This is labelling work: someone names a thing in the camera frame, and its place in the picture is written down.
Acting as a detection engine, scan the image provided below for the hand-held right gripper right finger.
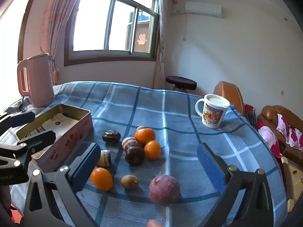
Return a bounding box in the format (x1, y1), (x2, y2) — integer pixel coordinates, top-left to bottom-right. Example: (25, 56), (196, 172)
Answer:
(196, 142), (288, 227)

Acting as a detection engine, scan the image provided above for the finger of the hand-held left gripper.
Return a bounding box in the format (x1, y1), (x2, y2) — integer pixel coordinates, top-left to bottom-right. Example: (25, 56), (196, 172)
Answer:
(0, 130), (56, 161)
(0, 111), (36, 133)

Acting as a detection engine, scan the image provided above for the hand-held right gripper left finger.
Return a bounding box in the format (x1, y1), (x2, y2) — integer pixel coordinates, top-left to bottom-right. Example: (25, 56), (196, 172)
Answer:
(22, 142), (102, 227)

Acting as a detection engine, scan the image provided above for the small cream cake roll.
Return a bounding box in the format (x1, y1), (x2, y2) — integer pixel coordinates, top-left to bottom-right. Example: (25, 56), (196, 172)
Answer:
(97, 150), (112, 169)

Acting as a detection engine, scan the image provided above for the orange tangerine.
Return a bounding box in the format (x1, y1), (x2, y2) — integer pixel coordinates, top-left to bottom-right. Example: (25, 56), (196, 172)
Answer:
(134, 128), (156, 145)
(91, 167), (113, 191)
(144, 140), (162, 160)

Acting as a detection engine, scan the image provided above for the pink metal tin box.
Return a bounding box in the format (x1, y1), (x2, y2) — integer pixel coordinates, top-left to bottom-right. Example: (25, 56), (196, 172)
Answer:
(15, 103), (94, 173)

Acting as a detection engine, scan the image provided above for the chocolate glazed donut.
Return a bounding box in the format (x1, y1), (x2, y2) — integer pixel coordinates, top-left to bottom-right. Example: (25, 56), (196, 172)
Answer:
(102, 130), (122, 144)

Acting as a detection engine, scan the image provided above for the chocolate cake roll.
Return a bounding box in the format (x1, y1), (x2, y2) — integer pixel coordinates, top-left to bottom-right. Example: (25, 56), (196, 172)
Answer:
(121, 136), (146, 166)

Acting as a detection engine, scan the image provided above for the purple passion fruit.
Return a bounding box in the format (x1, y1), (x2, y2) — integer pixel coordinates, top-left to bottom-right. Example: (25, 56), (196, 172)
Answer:
(149, 172), (181, 206)

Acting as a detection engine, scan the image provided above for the person's right hand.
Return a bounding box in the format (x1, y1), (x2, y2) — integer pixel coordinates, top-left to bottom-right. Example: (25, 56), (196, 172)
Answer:
(146, 219), (164, 227)

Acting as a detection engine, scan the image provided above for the grey cloth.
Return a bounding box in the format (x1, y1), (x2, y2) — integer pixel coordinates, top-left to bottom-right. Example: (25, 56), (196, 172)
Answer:
(0, 97), (34, 123)

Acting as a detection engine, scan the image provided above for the pink electric kettle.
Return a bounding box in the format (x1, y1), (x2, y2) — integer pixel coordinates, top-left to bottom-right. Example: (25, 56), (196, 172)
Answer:
(17, 53), (55, 108)

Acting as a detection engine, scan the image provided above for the white cartoon print mug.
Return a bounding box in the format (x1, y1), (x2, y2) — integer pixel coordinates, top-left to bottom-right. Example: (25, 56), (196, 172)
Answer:
(195, 94), (231, 129)

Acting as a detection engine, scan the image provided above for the red cloth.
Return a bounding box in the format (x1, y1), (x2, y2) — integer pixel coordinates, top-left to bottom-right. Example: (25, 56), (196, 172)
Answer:
(244, 103), (257, 126)

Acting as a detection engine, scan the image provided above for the brown leather sofa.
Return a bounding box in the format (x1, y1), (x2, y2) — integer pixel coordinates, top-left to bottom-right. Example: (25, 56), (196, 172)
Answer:
(257, 105), (303, 168)

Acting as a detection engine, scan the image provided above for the yellow wooden cabinet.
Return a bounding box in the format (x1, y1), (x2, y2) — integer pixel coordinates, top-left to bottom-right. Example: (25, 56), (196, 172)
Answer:
(283, 157), (303, 208)

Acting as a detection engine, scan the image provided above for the blue plaid tablecloth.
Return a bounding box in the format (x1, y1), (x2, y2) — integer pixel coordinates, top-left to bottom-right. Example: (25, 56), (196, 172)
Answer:
(0, 81), (288, 227)

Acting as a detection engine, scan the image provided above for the pink floral blanket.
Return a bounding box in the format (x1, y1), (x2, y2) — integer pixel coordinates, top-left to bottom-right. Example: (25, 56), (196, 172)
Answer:
(258, 113), (303, 158)

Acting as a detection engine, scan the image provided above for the dark round stool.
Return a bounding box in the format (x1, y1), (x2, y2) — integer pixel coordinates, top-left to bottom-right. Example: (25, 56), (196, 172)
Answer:
(165, 76), (197, 92)

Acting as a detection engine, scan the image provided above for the pink curtain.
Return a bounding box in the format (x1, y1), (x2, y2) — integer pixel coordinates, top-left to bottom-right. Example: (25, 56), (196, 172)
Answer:
(40, 0), (86, 59)

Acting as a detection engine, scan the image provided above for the sliding glass window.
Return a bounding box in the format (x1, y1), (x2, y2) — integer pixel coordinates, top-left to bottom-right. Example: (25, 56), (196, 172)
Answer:
(64, 0), (160, 67)

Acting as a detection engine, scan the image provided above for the pale tied curtain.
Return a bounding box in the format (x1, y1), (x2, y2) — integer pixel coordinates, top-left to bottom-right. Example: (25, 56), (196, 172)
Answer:
(153, 0), (172, 90)

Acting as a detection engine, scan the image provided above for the white air conditioner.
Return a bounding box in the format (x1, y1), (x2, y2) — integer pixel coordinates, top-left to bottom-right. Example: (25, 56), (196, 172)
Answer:
(185, 1), (222, 18)

